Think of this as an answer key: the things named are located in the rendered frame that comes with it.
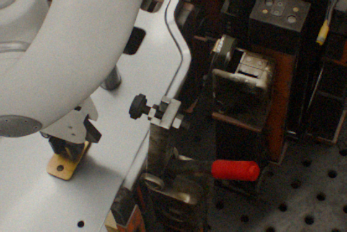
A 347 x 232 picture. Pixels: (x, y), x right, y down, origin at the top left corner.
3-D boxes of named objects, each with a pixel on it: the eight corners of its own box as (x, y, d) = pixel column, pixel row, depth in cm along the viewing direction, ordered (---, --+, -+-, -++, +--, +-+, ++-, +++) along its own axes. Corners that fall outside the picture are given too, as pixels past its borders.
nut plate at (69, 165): (72, 121, 95) (70, 117, 94) (96, 129, 94) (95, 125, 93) (44, 172, 91) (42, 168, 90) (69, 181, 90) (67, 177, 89)
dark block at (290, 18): (251, 134, 126) (261, -12, 89) (287, 146, 124) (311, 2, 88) (243, 156, 124) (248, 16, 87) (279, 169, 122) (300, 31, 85)
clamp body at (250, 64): (221, 146, 125) (218, 26, 93) (279, 166, 122) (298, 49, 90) (203, 189, 121) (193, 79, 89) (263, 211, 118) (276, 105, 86)
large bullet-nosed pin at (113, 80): (106, 74, 101) (99, 49, 95) (125, 80, 100) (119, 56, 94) (97, 91, 99) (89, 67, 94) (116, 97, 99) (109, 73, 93)
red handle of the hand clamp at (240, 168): (156, 147, 85) (257, 149, 74) (166, 156, 86) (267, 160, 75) (142, 175, 83) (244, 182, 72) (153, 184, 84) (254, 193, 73)
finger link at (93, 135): (113, 131, 82) (93, 138, 87) (62, 97, 80) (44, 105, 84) (108, 139, 82) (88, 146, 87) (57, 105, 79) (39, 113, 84)
